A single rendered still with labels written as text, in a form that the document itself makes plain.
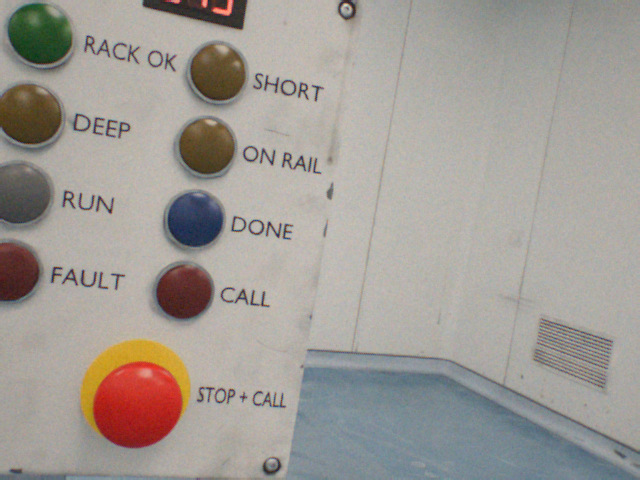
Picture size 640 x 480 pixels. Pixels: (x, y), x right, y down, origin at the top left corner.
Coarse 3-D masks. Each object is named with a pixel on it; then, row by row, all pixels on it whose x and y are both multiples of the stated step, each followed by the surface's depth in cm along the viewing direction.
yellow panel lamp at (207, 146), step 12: (204, 120) 34; (216, 120) 34; (192, 132) 34; (204, 132) 34; (216, 132) 34; (228, 132) 34; (180, 144) 34; (192, 144) 34; (204, 144) 34; (216, 144) 34; (228, 144) 34; (192, 156) 34; (204, 156) 34; (216, 156) 34; (228, 156) 34; (192, 168) 34; (204, 168) 34; (216, 168) 34
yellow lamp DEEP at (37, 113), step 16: (16, 96) 31; (32, 96) 31; (48, 96) 32; (0, 112) 31; (16, 112) 31; (32, 112) 31; (48, 112) 32; (16, 128) 31; (32, 128) 31; (48, 128) 32
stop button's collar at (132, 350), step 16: (112, 352) 34; (128, 352) 34; (144, 352) 34; (160, 352) 35; (96, 368) 34; (112, 368) 34; (176, 368) 35; (96, 384) 34; (80, 400) 34; (208, 400) 36; (224, 400) 36; (96, 432) 34
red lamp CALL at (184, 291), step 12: (168, 276) 34; (180, 276) 34; (192, 276) 34; (204, 276) 34; (168, 288) 34; (180, 288) 34; (192, 288) 34; (204, 288) 34; (168, 300) 34; (180, 300) 34; (192, 300) 34; (204, 300) 35; (168, 312) 34; (180, 312) 34; (192, 312) 34
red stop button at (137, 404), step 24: (120, 384) 32; (144, 384) 32; (168, 384) 32; (96, 408) 32; (120, 408) 32; (144, 408) 32; (168, 408) 32; (120, 432) 32; (144, 432) 32; (168, 432) 33
